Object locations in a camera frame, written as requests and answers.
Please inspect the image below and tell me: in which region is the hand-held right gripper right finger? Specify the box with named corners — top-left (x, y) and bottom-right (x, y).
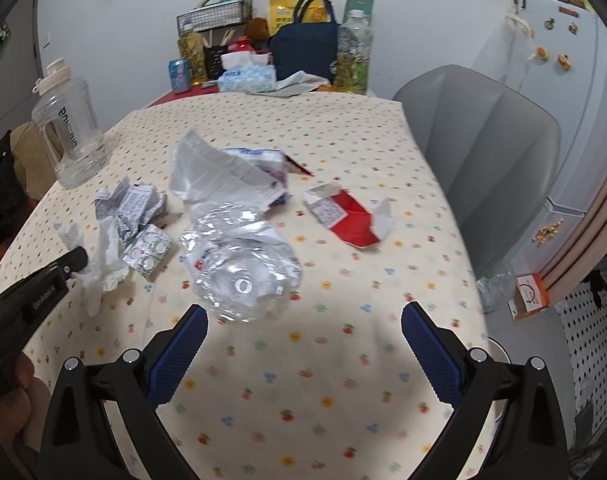
top-left (401, 302), bottom-right (570, 480)

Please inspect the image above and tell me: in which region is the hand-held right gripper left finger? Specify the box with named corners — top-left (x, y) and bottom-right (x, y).
top-left (40, 304), bottom-right (209, 480)

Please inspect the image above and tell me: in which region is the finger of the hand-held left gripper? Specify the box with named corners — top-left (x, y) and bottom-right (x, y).
top-left (47, 246), bottom-right (89, 278)

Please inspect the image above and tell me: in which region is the white tissue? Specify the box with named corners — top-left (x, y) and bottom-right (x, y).
top-left (53, 217), bottom-right (131, 317)

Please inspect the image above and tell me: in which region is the crushed clear plastic bottle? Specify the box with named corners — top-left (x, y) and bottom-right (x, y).
top-left (179, 202), bottom-right (304, 324)

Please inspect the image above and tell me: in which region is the person's left hand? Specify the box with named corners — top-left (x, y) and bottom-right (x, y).
top-left (0, 351), bottom-right (51, 443)

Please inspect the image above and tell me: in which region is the silver blister pack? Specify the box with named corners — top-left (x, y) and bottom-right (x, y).
top-left (122, 225), bottom-right (174, 281)

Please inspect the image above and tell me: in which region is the crumpled printed leaflet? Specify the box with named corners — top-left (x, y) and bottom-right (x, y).
top-left (94, 176), bottom-right (169, 241)

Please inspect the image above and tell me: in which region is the black cloth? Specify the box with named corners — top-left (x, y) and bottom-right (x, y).
top-left (0, 130), bottom-right (28, 247)

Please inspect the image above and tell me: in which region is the orange white cardboard box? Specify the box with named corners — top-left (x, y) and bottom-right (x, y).
top-left (508, 273), bottom-right (552, 321)

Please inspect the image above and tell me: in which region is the clear plastic water jug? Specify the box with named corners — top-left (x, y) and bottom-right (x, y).
top-left (31, 57), bottom-right (112, 190)

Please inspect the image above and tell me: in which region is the torn red white carton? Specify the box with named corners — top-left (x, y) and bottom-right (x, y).
top-left (303, 184), bottom-right (395, 250)

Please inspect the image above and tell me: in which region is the white dotted floor mat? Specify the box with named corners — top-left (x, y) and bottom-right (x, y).
top-left (557, 280), bottom-right (607, 427)

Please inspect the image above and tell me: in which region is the white printed paper sheet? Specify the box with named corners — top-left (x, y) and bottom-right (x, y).
top-left (170, 130), bottom-right (287, 212)

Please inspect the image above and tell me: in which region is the cluster of fridge magnets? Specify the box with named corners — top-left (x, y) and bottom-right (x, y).
top-left (532, 219), bottom-right (565, 247)

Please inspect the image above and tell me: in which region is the pink curtain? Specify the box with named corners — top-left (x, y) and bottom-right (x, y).
top-left (540, 125), bottom-right (607, 307)

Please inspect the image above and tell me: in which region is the blue drink can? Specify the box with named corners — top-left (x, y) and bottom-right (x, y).
top-left (168, 58), bottom-right (192, 93)

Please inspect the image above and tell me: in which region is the blue white tissue packet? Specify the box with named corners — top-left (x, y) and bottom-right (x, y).
top-left (223, 147), bottom-right (290, 207)

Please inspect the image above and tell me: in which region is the small red carton scrap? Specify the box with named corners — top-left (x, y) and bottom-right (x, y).
top-left (283, 155), bottom-right (315, 177)

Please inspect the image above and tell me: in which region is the grey upholstered chair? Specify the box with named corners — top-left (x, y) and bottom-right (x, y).
top-left (392, 64), bottom-right (562, 281)

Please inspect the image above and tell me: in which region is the yellow oil bottle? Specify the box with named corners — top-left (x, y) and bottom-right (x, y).
top-left (178, 30), bottom-right (208, 86)

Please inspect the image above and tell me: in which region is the black utensil holder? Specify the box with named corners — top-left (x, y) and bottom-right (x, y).
top-left (202, 45), bottom-right (230, 80)

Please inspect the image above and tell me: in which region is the blue tissue box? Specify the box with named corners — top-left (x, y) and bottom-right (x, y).
top-left (216, 53), bottom-right (277, 93)

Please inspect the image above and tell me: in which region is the white fridge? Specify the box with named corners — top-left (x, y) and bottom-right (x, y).
top-left (483, 0), bottom-right (607, 281)

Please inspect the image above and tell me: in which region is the white plastic sheet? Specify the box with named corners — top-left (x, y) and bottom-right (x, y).
top-left (243, 71), bottom-right (332, 96)

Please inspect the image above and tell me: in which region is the large clear plastic bottle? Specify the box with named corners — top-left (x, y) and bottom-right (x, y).
top-left (333, 9), bottom-right (375, 96)

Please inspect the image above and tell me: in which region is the navy tote bag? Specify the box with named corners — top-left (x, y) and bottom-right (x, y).
top-left (268, 0), bottom-right (342, 84)

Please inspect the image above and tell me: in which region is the yellow snack packet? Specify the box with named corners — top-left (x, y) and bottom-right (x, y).
top-left (268, 0), bottom-right (335, 32)

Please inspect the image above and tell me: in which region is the green tall box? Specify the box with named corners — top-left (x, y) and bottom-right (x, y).
top-left (344, 0), bottom-right (377, 24)

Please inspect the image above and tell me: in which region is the black wire basket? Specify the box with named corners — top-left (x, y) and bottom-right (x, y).
top-left (176, 0), bottom-right (252, 39)

